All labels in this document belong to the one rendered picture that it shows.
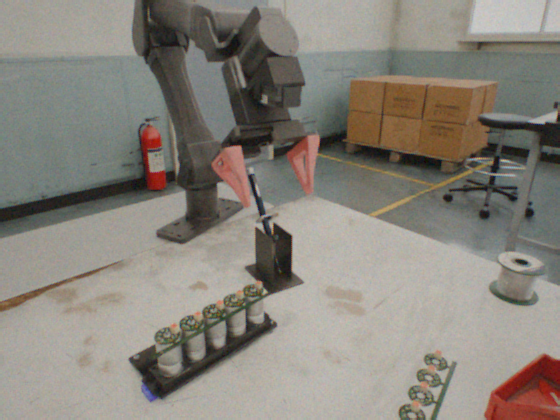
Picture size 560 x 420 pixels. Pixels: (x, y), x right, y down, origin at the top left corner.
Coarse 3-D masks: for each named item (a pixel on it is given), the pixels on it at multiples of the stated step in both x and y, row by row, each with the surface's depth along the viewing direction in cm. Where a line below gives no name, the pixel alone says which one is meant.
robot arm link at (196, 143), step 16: (160, 32) 72; (176, 32) 74; (160, 48) 72; (176, 48) 73; (160, 64) 72; (176, 64) 73; (160, 80) 74; (176, 80) 72; (176, 96) 71; (192, 96) 73; (176, 112) 71; (192, 112) 72; (176, 128) 73; (192, 128) 71; (208, 128) 72; (192, 144) 69; (208, 144) 71; (192, 160) 69; (208, 160) 70; (192, 176) 70; (208, 176) 71
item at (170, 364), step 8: (168, 336) 39; (160, 344) 38; (168, 344) 38; (168, 352) 38; (176, 352) 39; (160, 360) 39; (168, 360) 39; (176, 360) 39; (160, 368) 39; (168, 368) 39; (176, 368) 39; (168, 376) 39
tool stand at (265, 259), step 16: (256, 240) 59; (272, 240) 55; (288, 240) 57; (256, 256) 60; (272, 256) 55; (288, 256) 58; (256, 272) 60; (272, 272) 56; (288, 272) 59; (272, 288) 56
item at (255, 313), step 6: (246, 300) 45; (252, 300) 45; (252, 306) 45; (258, 306) 46; (246, 312) 46; (252, 312) 46; (258, 312) 46; (246, 318) 46; (252, 318) 46; (258, 318) 46; (252, 324) 46
